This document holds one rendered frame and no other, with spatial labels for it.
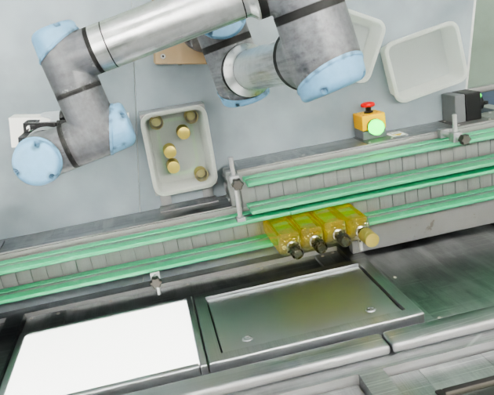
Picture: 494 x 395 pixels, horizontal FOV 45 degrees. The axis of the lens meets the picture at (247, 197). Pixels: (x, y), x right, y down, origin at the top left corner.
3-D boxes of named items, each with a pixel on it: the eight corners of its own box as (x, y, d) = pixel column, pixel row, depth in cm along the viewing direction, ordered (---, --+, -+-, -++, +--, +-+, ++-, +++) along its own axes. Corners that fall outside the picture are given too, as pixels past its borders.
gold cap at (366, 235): (357, 230, 141) (364, 235, 137) (371, 226, 141) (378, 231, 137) (359, 243, 142) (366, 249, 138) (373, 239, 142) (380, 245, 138)
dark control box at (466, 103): (441, 120, 178) (455, 124, 170) (440, 93, 175) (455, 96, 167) (466, 115, 179) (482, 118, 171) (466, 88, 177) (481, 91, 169)
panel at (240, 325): (22, 343, 147) (-9, 429, 115) (19, 333, 146) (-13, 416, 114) (366, 266, 160) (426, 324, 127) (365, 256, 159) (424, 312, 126)
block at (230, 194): (225, 201, 165) (229, 207, 158) (219, 168, 162) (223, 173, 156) (237, 198, 165) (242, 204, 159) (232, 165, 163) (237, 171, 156)
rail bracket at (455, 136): (434, 138, 165) (459, 146, 152) (432, 112, 163) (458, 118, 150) (448, 135, 166) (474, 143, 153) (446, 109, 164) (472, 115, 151)
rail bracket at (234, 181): (230, 214, 159) (238, 228, 147) (220, 153, 154) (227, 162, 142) (241, 211, 159) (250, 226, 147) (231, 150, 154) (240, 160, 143)
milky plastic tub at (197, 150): (154, 190, 167) (155, 198, 158) (138, 111, 160) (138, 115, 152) (215, 178, 169) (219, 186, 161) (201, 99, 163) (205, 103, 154)
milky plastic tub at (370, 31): (357, 83, 171) (368, 85, 163) (285, 61, 166) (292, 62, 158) (376, 23, 168) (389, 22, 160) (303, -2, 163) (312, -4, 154)
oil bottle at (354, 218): (325, 219, 165) (351, 244, 144) (322, 200, 163) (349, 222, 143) (343, 215, 165) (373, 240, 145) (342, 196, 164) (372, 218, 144)
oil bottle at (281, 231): (263, 232, 162) (282, 260, 142) (260, 213, 161) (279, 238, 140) (283, 228, 163) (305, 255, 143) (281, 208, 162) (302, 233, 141)
